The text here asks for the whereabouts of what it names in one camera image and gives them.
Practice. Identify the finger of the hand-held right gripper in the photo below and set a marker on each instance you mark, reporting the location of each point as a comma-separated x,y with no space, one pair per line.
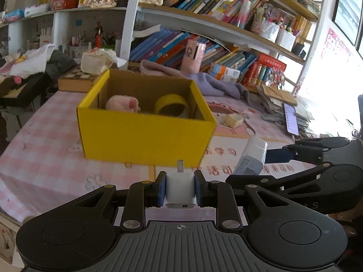
279,156
272,181

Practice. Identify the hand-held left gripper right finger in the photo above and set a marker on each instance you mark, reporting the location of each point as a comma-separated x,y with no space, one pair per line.
199,189

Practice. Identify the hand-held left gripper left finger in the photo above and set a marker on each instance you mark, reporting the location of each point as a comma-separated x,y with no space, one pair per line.
161,188

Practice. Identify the white charger plug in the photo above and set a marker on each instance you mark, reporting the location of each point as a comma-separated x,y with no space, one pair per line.
180,187

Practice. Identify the yellow cardboard box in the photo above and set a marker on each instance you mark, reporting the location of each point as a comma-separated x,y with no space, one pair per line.
141,138

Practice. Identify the yellow tape roll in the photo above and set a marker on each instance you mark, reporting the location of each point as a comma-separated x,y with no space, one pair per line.
170,102

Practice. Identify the pink plush toy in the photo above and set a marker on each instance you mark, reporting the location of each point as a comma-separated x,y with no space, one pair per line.
122,103

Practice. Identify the person's right hand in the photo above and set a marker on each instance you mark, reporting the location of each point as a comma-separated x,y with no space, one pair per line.
350,225

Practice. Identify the smartphone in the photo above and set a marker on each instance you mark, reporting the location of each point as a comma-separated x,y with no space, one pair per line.
291,119

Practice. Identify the cream small block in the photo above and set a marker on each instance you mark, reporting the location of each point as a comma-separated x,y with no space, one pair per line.
234,120

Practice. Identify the pile of papers and envelopes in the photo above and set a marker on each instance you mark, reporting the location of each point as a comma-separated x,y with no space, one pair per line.
283,99

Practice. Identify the red boxed book set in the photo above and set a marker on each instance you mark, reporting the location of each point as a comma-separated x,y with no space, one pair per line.
263,70

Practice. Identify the orange and white small box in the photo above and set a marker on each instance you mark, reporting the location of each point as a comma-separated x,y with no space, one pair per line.
222,69
228,78

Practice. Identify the pink and lilac cloth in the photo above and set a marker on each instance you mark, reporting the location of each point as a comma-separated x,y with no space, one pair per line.
209,83

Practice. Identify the stack of thin leaning books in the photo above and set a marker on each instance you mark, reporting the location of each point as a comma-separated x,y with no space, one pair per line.
235,59

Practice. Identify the white storage box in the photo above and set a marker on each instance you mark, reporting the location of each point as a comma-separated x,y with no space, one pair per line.
286,39

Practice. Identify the pink checked tablecloth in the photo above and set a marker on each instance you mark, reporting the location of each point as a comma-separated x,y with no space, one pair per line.
45,147

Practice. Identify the pink pen holder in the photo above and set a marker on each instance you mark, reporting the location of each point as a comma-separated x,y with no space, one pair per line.
263,28

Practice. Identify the pink cartoon print case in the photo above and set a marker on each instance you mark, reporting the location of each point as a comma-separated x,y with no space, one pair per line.
192,55

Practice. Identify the wooden chessboard box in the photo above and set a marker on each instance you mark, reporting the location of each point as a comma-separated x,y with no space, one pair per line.
76,80

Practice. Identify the row of blue spine books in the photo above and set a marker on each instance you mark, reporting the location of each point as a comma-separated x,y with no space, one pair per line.
164,46

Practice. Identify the cream tissue pack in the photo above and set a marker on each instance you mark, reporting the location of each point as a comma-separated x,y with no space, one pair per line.
95,61

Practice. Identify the pink gradient tube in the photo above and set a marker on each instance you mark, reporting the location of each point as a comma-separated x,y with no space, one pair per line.
244,14

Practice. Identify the red figure bottle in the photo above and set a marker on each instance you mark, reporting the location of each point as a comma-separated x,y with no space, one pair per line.
97,41

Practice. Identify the dark grey cloth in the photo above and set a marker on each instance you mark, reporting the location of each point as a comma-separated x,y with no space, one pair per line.
61,62

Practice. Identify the black framed picture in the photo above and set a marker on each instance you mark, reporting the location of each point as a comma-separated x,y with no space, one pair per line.
350,5

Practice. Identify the desk pen holder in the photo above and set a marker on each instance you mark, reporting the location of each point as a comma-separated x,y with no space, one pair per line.
76,41

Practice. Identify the row of tall colourful books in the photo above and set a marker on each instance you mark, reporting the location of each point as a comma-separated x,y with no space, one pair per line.
209,0

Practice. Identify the white cloth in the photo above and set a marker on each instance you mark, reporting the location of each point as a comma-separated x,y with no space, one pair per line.
31,61

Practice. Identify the white cubby shelf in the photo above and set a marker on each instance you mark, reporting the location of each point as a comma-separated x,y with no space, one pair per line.
61,25

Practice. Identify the red round jar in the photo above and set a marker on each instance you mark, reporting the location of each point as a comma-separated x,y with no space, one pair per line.
71,3

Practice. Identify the white tissue box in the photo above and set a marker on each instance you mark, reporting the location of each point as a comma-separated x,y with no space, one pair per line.
35,10

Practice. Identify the blue and pink packet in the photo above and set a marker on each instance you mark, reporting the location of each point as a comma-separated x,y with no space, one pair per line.
14,14

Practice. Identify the pink wall chart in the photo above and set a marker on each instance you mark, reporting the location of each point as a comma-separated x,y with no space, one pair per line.
336,44

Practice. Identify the white frame wooden bookshelf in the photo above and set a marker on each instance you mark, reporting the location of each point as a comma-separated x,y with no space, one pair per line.
129,19

